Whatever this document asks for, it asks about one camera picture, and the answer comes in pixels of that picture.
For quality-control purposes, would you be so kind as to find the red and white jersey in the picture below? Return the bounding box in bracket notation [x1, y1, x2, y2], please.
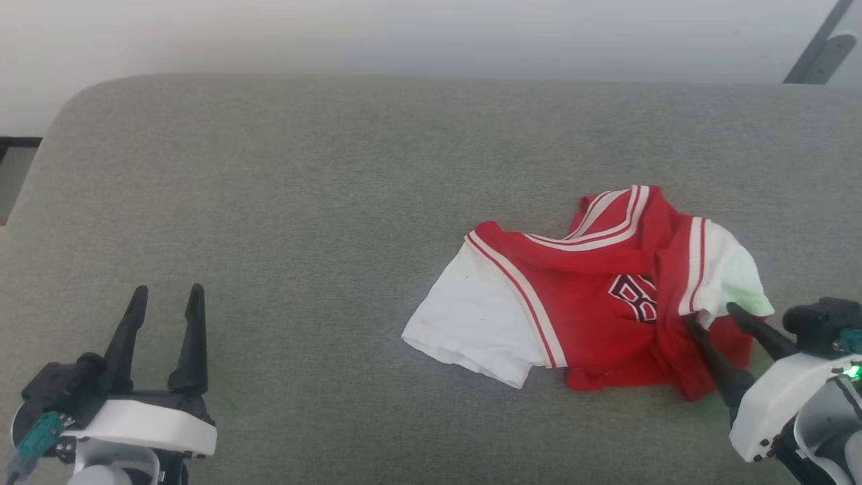
[401, 185, 775, 403]

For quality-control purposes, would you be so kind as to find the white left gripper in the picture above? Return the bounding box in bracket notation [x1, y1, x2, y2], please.
[63, 283, 218, 460]

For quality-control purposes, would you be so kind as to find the teal left camera connector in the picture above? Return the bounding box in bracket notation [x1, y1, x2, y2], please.
[5, 412, 66, 480]

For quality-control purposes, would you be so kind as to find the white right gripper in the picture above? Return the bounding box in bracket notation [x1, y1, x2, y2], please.
[683, 302, 853, 464]

